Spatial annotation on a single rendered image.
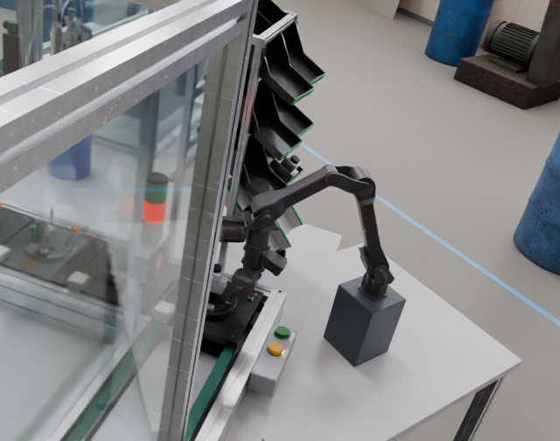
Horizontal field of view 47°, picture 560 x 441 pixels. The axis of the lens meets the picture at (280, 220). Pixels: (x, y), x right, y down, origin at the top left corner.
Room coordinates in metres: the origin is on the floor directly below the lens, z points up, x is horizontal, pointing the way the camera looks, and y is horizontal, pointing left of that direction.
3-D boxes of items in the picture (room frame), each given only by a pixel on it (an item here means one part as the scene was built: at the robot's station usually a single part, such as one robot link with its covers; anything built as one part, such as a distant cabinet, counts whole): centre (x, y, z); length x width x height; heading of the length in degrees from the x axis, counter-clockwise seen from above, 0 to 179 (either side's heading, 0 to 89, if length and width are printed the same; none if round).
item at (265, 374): (1.29, -0.06, 0.93); 0.21 x 0.07 x 0.06; 171
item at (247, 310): (1.41, 0.14, 0.96); 0.24 x 0.24 x 0.02; 81
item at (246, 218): (1.38, 0.08, 1.27); 0.12 x 0.08 x 0.11; 108
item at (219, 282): (1.41, 0.15, 1.06); 0.08 x 0.04 x 0.07; 81
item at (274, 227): (1.39, 0.04, 1.24); 0.09 x 0.06 x 0.07; 108
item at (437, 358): (1.54, -0.26, 0.84); 0.90 x 0.70 x 0.03; 134
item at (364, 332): (1.50, -0.30, 0.96); 0.14 x 0.14 x 0.20; 44
